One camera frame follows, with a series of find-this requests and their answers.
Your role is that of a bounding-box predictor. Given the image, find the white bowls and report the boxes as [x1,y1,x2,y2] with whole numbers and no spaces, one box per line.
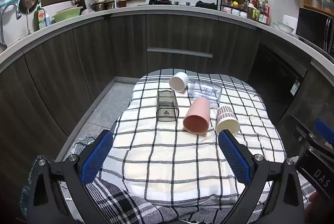
[272,21,295,34]

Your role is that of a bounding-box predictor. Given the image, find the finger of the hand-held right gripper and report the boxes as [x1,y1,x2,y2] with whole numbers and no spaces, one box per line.
[306,119,334,159]

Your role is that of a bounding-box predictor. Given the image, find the green dish soap bottle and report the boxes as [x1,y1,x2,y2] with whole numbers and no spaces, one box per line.
[33,6,47,31]

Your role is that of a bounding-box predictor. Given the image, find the dark plaid cloth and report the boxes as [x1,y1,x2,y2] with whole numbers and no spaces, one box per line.
[70,135,264,224]

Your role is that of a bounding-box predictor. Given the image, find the grey transparent square cup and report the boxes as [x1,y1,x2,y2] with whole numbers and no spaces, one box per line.
[156,91,180,122]

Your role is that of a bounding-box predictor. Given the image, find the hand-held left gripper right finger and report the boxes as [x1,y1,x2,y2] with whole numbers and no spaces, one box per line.
[218,129,306,224]

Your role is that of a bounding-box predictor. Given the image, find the white cup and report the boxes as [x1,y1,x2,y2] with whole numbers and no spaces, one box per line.
[169,72,189,92]

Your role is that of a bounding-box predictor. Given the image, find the green basin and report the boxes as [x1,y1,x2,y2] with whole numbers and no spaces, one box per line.
[52,5,84,23]

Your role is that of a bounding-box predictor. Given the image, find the black microwave oven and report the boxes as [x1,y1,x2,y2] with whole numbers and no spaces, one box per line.
[296,7,334,54]

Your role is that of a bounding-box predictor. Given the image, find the black cloth on counter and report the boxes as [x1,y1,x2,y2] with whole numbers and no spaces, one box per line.
[195,0,219,9]

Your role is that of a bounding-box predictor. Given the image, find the metal faucet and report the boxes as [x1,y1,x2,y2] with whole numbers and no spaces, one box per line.
[0,2,22,45]

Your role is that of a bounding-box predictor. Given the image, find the gas stove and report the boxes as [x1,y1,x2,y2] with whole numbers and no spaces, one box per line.
[137,0,199,7]

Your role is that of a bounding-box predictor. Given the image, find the dotted paper cup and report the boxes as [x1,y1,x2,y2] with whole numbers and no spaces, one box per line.
[215,106,241,136]

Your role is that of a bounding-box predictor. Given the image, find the white checked cloth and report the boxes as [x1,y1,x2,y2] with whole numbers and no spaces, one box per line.
[100,69,316,210]

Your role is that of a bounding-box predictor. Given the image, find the metal drawer handle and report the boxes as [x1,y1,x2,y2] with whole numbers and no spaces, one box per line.
[146,48,213,59]

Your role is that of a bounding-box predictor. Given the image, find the black dishwasher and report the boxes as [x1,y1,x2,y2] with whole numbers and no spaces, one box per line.
[247,44,308,122]

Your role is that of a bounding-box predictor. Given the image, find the stainless steel pot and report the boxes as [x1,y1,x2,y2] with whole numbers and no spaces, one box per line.
[90,1,116,12]

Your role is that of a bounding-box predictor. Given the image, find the clear square glass cup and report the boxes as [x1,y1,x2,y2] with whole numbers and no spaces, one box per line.
[187,80,222,105]

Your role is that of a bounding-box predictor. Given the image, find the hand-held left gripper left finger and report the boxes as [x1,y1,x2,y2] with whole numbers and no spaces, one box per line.
[25,129,114,224]

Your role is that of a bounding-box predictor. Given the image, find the sauce bottle with red label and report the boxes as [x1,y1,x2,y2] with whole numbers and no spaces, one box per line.
[258,1,271,25]

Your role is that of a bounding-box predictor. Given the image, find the pink cup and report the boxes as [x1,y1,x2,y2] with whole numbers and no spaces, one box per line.
[183,97,211,135]

